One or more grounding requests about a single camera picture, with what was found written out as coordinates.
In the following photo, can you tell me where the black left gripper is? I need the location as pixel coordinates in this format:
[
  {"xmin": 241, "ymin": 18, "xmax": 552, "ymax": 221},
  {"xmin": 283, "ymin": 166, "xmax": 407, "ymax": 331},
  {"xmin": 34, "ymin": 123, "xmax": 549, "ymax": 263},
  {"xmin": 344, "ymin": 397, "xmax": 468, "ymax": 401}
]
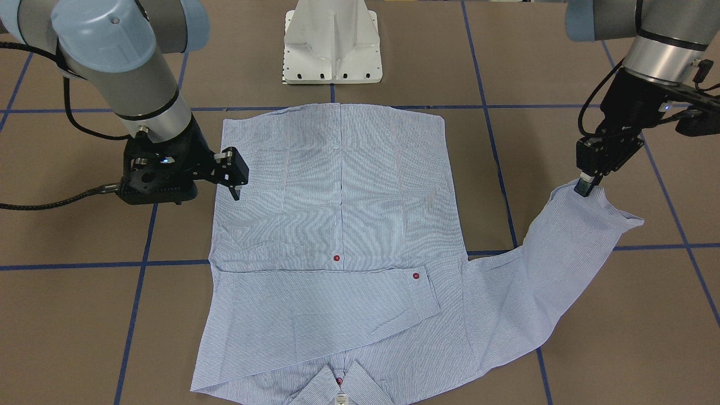
[{"xmin": 574, "ymin": 67, "xmax": 682, "ymax": 197}]

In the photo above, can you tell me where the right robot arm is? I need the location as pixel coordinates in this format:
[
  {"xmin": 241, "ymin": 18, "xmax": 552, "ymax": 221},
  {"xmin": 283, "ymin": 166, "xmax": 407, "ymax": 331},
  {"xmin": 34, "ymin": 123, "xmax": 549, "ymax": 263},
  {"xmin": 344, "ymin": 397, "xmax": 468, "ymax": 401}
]
[{"xmin": 2, "ymin": 1, "xmax": 249, "ymax": 211}]

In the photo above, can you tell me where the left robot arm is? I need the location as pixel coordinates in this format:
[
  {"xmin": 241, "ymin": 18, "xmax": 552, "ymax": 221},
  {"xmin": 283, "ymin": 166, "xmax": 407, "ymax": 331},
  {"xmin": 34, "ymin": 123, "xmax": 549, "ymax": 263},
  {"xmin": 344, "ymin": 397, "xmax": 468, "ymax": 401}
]
[{"xmin": 565, "ymin": 1, "xmax": 719, "ymax": 197}]

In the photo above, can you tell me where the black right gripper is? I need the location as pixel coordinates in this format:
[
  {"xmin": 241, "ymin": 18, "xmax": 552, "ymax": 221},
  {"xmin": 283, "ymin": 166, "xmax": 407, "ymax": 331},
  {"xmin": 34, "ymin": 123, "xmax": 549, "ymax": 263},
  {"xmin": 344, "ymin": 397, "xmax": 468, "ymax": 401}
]
[{"xmin": 124, "ymin": 117, "xmax": 249, "ymax": 201}]

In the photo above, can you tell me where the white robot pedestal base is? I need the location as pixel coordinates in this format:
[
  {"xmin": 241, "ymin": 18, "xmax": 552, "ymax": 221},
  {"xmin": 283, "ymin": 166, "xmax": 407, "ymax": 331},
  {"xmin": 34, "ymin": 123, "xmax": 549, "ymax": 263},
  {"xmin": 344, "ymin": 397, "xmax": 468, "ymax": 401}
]
[{"xmin": 282, "ymin": 1, "xmax": 384, "ymax": 85}]

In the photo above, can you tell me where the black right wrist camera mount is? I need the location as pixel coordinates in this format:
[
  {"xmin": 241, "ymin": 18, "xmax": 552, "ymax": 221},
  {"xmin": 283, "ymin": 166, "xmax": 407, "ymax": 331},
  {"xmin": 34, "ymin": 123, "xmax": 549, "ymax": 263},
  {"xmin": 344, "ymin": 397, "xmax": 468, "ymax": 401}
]
[{"xmin": 115, "ymin": 156, "xmax": 198, "ymax": 205}]

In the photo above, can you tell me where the light blue striped shirt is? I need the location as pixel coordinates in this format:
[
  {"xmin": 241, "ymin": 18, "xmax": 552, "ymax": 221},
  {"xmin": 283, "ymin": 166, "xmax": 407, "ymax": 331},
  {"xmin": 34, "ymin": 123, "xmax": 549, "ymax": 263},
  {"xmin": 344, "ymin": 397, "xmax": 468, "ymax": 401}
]
[{"xmin": 191, "ymin": 103, "xmax": 643, "ymax": 404}]

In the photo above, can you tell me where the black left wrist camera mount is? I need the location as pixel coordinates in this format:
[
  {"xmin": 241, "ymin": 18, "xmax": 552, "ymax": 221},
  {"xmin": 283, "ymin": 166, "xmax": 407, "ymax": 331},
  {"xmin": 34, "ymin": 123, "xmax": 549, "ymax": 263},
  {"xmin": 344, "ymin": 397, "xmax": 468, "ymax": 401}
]
[{"xmin": 658, "ymin": 59, "xmax": 719, "ymax": 137}]

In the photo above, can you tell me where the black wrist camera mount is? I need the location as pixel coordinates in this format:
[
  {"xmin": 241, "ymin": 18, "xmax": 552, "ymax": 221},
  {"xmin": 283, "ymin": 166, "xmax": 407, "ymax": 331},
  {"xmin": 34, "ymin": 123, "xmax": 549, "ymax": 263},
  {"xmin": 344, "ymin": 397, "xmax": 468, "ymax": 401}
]
[
  {"xmin": 115, "ymin": 156, "xmax": 198, "ymax": 205},
  {"xmin": 658, "ymin": 59, "xmax": 719, "ymax": 137}
]

